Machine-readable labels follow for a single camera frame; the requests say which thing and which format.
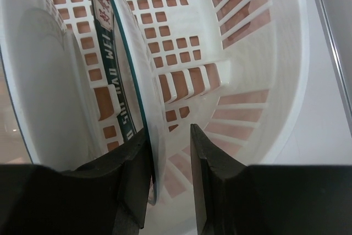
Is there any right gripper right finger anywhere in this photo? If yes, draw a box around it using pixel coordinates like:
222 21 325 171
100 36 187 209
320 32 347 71
190 124 351 234

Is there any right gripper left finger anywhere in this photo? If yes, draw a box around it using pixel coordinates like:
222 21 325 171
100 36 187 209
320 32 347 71
1 130 152 234

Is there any green rim plate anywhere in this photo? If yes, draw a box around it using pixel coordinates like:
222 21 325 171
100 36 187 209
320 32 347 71
91 0 166 205

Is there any orange sunburst plate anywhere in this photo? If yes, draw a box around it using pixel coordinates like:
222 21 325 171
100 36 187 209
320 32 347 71
1 0 95 171

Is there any aluminium side rail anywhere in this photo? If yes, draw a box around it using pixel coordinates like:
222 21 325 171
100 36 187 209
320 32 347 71
310 0 352 120

